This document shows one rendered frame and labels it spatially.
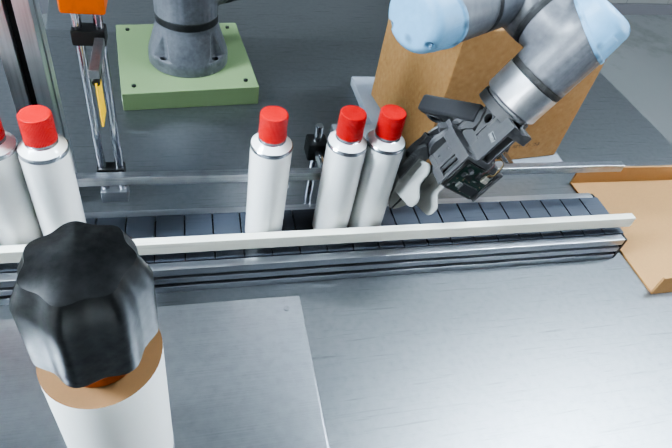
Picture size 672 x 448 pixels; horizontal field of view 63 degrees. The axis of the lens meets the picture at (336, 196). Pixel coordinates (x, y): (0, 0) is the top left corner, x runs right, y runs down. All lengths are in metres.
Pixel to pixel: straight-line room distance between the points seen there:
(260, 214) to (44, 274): 0.40
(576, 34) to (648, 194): 0.60
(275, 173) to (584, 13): 0.39
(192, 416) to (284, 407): 0.10
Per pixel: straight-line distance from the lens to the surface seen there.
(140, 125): 1.05
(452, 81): 0.89
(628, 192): 1.19
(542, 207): 0.97
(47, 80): 0.78
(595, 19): 0.68
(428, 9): 0.58
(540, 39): 0.69
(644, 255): 1.07
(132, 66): 1.14
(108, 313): 0.36
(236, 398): 0.64
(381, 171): 0.71
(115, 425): 0.47
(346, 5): 1.56
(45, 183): 0.68
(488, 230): 0.84
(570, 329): 0.89
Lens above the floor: 1.46
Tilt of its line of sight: 43 degrees down
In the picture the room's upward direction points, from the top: 12 degrees clockwise
